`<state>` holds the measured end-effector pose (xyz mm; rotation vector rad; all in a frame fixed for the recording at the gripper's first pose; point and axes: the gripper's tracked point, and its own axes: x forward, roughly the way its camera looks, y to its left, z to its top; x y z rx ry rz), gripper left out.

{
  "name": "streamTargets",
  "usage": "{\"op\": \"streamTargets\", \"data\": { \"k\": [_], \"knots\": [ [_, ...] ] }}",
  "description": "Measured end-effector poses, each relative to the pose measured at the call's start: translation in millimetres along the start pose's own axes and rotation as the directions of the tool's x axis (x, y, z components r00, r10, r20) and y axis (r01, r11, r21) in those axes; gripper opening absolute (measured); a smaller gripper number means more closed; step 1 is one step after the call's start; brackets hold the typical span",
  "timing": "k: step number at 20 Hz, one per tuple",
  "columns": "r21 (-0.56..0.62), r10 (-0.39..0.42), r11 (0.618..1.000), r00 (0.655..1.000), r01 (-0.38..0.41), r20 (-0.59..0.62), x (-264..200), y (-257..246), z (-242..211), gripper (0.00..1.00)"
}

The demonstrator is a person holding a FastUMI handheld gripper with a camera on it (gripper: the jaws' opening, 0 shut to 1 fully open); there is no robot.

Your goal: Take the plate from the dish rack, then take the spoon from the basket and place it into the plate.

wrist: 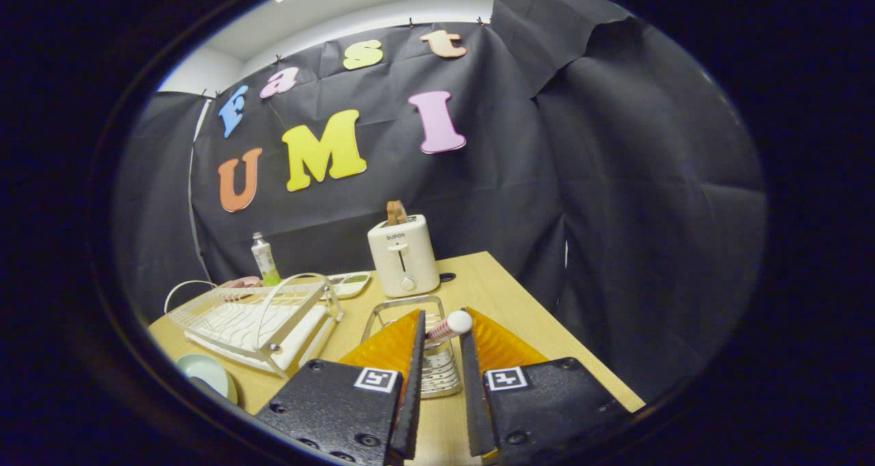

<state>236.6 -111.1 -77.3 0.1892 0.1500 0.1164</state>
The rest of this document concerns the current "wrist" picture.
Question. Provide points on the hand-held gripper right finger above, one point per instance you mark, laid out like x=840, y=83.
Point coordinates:
x=475, y=404

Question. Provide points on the brown bread slice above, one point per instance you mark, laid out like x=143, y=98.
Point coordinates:
x=396, y=213

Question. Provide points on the white divided tray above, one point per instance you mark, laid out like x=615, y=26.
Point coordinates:
x=352, y=290

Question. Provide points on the plastic bottle with green drink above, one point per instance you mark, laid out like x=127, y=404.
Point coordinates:
x=263, y=257

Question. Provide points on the black backdrop cloth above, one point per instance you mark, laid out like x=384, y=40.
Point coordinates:
x=615, y=213

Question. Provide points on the pale green plate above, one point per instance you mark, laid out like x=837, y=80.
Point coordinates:
x=205, y=370

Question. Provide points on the white drain tray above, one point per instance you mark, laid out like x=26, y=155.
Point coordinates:
x=304, y=333

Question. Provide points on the pink plate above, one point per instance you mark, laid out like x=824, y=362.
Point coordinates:
x=239, y=283

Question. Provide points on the white toaster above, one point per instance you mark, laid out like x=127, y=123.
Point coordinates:
x=410, y=254

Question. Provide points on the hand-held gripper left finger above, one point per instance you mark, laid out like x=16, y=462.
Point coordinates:
x=412, y=398

